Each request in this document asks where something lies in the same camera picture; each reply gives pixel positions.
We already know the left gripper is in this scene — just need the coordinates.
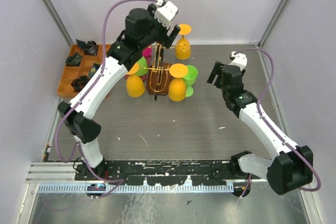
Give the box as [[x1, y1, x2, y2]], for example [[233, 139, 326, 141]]
[[140, 4, 182, 51]]

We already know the orange wine glass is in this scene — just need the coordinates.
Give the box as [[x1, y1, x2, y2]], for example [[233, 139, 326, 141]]
[[174, 24, 192, 60], [168, 63, 188, 102], [126, 63, 145, 98]]

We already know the green wine glass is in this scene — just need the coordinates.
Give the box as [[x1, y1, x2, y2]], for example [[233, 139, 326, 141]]
[[135, 57, 148, 76], [183, 65, 198, 97]]

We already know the pink wine glass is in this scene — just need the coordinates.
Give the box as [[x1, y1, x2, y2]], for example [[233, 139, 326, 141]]
[[142, 47, 152, 64]]

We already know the gold wire wine glass rack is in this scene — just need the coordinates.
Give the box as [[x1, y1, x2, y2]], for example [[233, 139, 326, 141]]
[[146, 42, 173, 101]]

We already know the orange wine glass back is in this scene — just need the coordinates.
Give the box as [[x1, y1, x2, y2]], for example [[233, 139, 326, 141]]
[[126, 63, 145, 98]]

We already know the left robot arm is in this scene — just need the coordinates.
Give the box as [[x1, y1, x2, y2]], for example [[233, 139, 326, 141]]
[[58, 0, 180, 180]]

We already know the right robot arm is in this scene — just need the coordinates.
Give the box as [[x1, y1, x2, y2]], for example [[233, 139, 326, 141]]
[[207, 61, 313, 195]]

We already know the red cloth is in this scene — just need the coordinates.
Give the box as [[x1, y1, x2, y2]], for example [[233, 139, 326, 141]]
[[124, 74, 148, 81]]

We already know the dark pouch tray back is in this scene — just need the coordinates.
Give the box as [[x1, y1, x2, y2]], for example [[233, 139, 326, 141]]
[[76, 39, 99, 56]]

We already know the dark pouch tray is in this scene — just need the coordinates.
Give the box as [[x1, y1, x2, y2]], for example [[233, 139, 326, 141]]
[[76, 39, 99, 56], [65, 52, 82, 67]]

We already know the blue floral fabric pouch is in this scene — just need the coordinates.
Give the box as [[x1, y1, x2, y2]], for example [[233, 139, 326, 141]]
[[88, 63, 101, 79]]

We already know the dark pouch tray left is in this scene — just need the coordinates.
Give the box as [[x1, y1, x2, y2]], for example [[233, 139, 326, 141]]
[[65, 52, 82, 67]]

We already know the small dark item in tray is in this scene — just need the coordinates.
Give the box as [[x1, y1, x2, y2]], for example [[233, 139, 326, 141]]
[[71, 75, 89, 92]]

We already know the wooden tray organizer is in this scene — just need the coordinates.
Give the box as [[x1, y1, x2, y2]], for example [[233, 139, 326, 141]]
[[57, 44, 103, 98]]

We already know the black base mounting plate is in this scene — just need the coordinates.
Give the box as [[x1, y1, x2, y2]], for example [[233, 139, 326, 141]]
[[75, 159, 261, 187]]

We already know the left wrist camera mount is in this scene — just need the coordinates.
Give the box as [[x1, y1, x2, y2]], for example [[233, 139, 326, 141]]
[[154, 0, 179, 29]]

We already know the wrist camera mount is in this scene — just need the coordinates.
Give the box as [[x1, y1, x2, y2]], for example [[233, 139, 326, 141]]
[[229, 51, 248, 71], [154, 0, 179, 29]]

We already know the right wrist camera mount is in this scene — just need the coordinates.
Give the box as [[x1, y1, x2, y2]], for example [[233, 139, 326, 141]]
[[229, 51, 248, 71]]

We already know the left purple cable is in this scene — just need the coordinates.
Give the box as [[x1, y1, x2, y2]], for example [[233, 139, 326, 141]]
[[54, 0, 158, 198]]

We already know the aluminium frame rail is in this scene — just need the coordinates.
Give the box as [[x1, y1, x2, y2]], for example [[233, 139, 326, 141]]
[[25, 160, 312, 193]]

